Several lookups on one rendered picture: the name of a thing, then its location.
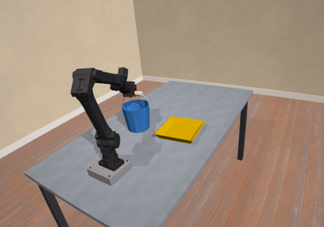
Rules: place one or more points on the yellow rectangular tray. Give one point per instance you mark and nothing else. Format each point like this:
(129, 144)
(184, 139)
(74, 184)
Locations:
(180, 129)

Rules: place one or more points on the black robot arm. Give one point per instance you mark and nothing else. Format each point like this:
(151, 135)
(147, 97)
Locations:
(106, 139)

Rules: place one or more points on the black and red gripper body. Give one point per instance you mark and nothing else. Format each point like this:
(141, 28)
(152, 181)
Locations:
(130, 90)

